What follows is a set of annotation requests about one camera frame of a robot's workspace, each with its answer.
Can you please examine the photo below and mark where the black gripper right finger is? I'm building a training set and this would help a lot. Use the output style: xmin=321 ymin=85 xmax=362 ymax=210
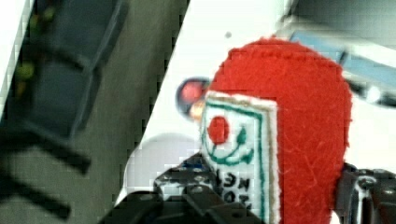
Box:
xmin=334 ymin=163 xmax=396 ymax=224

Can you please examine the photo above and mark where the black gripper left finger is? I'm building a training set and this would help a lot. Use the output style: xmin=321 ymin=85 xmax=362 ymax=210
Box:
xmin=99 ymin=154 xmax=265 ymax=224

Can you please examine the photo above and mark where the red plush ketchup bottle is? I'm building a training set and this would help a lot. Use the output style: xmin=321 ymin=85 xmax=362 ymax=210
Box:
xmin=200 ymin=38 xmax=352 ymax=224

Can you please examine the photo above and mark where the grey oval plate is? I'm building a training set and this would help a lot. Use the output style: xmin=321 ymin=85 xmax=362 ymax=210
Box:
xmin=123 ymin=133 xmax=200 ymax=193

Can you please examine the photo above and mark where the orange fruit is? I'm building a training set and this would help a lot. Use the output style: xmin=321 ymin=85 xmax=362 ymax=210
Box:
xmin=190 ymin=100 xmax=205 ymax=122

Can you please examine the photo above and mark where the blue bowl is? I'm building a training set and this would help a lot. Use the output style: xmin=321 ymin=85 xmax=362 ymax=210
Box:
xmin=176 ymin=77 xmax=211 ymax=120

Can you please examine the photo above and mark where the red apple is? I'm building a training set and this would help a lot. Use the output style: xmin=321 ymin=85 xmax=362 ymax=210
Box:
xmin=180 ymin=81 xmax=205 ymax=104

